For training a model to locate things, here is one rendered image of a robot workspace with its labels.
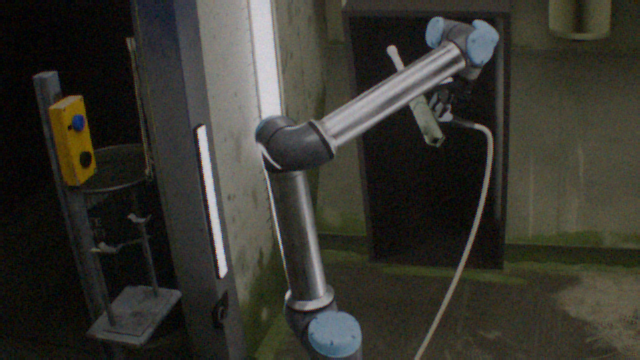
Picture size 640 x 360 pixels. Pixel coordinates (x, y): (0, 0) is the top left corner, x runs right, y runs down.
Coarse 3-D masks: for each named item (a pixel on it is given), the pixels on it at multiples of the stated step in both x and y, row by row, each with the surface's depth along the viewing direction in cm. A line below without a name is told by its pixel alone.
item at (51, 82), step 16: (48, 80) 205; (48, 96) 207; (48, 112) 210; (48, 128) 212; (48, 144) 215; (64, 192) 221; (80, 192) 225; (64, 208) 224; (80, 208) 225; (80, 224) 226; (80, 240) 227; (80, 256) 231; (80, 272) 234; (96, 288) 236; (96, 304) 238; (96, 320) 242; (112, 352) 246
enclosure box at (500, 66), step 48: (384, 0) 256; (432, 0) 252; (480, 0) 248; (384, 48) 296; (432, 48) 291; (480, 96) 299; (384, 144) 325; (480, 144) 313; (384, 192) 342; (432, 192) 335; (480, 192) 329; (384, 240) 333; (432, 240) 329; (480, 240) 325
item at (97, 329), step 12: (132, 288) 253; (144, 288) 253; (120, 300) 246; (132, 300) 246; (120, 312) 239; (168, 312) 241; (96, 324) 233; (156, 324) 232; (108, 336) 227; (120, 336) 226; (132, 336) 226; (144, 336) 226
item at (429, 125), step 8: (392, 48) 249; (392, 56) 247; (400, 64) 243; (424, 96) 231; (416, 104) 228; (424, 104) 227; (416, 112) 226; (424, 112) 223; (432, 112) 226; (424, 120) 222; (432, 120) 221; (440, 120) 224; (448, 120) 228; (456, 120) 229; (464, 120) 231; (424, 128) 220; (432, 128) 218; (440, 128) 220; (456, 128) 231; (472, 128) 233; (424, 136) 220; (432, 136) 217; (440, 136) 217; (432, 144) 219; (440, 144) 220
